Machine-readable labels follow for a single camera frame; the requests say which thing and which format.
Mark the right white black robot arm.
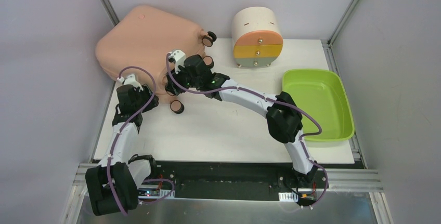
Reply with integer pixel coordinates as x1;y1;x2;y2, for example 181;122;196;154
165;50;318;188

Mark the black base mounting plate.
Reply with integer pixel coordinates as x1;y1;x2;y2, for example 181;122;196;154
148;161;325;201

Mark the pink hard-shell suitcase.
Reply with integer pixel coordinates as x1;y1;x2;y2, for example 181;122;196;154
95;5;217;114

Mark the green plastic tray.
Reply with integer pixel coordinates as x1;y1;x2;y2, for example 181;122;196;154
282;69;355;142

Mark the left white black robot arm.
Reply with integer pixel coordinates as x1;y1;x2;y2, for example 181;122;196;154
85;84;159;216

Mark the cream three-drawer round cabinet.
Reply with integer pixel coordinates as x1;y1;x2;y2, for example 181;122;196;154
231;6;283;68

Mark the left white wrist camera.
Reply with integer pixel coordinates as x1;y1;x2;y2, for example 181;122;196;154
117;74;143;91

